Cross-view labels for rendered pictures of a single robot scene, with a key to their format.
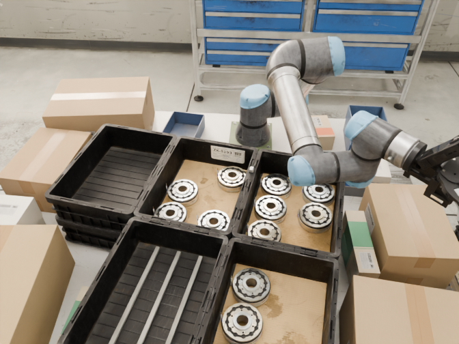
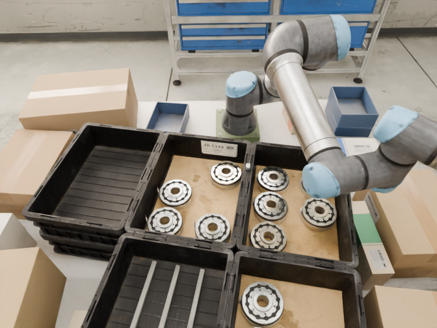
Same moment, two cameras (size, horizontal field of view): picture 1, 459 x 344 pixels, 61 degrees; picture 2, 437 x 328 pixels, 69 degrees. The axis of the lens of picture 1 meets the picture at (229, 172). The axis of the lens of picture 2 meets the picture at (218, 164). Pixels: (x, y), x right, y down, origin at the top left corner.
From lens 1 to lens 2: 0.34 m
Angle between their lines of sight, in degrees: 5
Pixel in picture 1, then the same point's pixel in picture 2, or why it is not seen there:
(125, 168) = (112, 170)
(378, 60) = not seen: hidden behind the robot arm
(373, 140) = (417, 144)
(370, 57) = not seen: hidden behind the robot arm
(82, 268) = (75, 283)
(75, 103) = (53, 101)
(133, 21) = (110, 12)
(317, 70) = (320, 55)
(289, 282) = (302, 293)
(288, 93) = (294, 86)
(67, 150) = (49, 153)
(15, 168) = not seen: outside the picture
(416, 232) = (426, 224)
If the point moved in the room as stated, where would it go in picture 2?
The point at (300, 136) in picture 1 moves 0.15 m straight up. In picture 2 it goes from (316, 138) to (334, 75)
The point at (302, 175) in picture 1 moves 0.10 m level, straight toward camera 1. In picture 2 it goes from (325, 187) to (328, 232)
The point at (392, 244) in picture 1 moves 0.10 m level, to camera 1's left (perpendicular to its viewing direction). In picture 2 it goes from (404, 241) to (369, 243)
